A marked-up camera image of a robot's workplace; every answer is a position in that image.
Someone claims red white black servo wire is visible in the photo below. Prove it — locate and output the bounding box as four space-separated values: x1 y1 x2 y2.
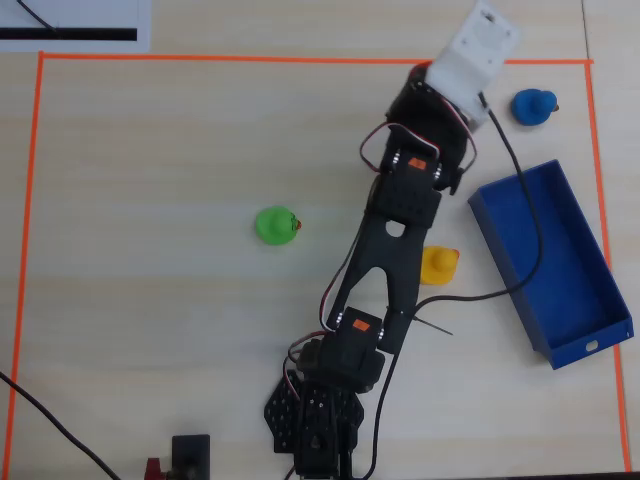
358 121 444 176
282 332 331 401
318 214 371 332
439 92 477 151

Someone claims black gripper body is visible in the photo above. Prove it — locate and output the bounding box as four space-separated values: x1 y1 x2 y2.
385 67 477 172

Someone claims black zip tie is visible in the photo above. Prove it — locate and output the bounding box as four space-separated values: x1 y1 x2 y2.
413 312 455 337

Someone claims black camera cable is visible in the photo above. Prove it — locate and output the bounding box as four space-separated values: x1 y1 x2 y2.
367 92 545 480

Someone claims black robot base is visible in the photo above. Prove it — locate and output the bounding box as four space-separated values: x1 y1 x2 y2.
263 369 366 480

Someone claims thick black cable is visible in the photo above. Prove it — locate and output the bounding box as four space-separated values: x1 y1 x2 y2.
0 370 124 480

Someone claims orange tape strip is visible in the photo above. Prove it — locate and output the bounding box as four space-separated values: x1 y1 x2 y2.
38 51 595 66
5 51 46 480
583 58 632 474

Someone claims green rubber duck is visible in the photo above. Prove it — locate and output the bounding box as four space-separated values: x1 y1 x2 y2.
254 205 304 247

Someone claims yellow rubber duck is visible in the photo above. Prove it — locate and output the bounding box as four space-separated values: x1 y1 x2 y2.
418 244 461 286

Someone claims blue rubber duck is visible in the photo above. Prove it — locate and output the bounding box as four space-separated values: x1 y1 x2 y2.
510 88 560 126

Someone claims white paper sheet black bar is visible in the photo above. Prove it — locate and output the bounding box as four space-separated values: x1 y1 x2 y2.
0 0 151 54

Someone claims thin black cable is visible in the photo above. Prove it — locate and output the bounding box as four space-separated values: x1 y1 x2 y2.
16 0 60 37

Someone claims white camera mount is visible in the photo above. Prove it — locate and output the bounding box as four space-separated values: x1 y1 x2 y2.
428 0 521 132

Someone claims blue plastic box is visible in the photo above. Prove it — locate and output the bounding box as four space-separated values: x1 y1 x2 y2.
467 158 635 371

